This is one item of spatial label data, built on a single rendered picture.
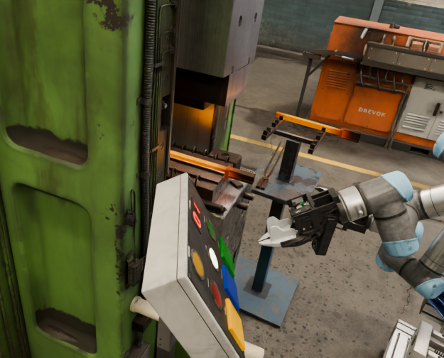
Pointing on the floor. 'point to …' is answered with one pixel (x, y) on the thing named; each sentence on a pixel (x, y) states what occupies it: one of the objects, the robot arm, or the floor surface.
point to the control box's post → (165, 341)
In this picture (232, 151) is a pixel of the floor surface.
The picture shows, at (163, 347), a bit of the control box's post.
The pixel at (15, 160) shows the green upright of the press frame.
